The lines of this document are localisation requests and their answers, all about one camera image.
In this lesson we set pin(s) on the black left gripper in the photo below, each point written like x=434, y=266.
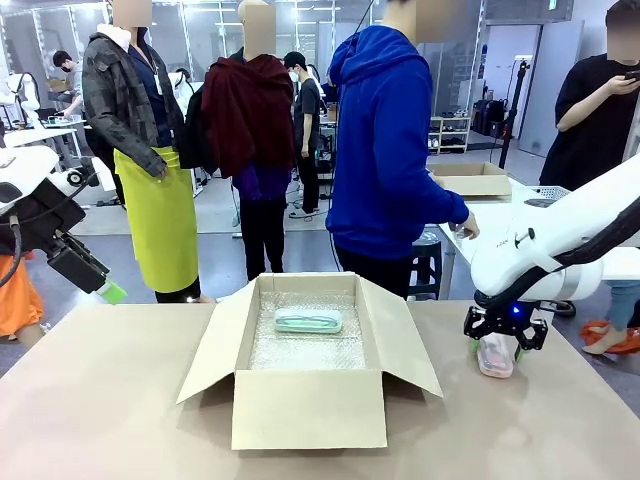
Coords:
x=75, y=262

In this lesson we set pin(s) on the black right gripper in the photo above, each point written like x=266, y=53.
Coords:
x=500, y=322

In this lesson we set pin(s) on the pink glasses case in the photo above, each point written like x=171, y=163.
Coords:
x=494, y=364

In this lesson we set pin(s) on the mint green glasses case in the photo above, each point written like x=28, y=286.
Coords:
x=307, y=321

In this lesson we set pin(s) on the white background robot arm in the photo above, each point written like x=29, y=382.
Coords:
x=182, y=90
x=22, y=92

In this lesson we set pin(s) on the blue hoodie person right forearm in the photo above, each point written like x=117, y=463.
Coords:
x=450, y=202

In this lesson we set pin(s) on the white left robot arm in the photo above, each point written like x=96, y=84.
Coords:
x=27, y=167

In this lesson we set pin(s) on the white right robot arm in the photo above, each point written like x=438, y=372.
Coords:
x=550, y=235

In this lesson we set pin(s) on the blue hoodie person right hand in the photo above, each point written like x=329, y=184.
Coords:
x=467, y=227

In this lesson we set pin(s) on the black t-shirt person hand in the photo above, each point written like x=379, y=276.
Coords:
x=627, y=86

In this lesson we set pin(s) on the mannequin with yellow skirt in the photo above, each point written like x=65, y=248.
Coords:
x=155, y=210

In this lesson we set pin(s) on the white table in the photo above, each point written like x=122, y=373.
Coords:
x=460, y=245

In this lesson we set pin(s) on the grey plastic stool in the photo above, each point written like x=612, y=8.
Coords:
x=426, y=260

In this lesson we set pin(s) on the white perforated plastic basket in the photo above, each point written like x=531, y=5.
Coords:
x=550, y=192

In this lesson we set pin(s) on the shallow open cardboard box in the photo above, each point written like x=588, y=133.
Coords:
x=475, y=184

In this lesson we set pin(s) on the clear bubble wrap sheet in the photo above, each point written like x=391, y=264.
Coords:
x=307, y=350

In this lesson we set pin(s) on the large open cardboard box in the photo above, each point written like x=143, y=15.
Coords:
x=307, y=410

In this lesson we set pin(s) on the person in grey top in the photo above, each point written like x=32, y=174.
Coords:
x=72, y=82

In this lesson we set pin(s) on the wooden shoe shelf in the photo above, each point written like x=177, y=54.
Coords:
x=449, y=134

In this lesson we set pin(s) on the mannequin with dark red shawl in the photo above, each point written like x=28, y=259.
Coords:
x=250, y=115

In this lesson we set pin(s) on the person in blue hoodie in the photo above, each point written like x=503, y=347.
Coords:
x=380, y=150

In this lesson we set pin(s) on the black suitcases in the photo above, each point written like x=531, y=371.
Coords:
x=489, y=117

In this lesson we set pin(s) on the black tripod stand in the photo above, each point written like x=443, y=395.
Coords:
x=515, y=110

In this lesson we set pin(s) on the person in black t-shirt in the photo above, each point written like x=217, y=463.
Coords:
x=590, y=120

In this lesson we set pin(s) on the person in black cap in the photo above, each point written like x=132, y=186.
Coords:
x=306, y=125

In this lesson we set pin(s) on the black smartphone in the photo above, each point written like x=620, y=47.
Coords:
x=633, y=75

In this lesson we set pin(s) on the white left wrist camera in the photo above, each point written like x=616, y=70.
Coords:
x=75, y=177

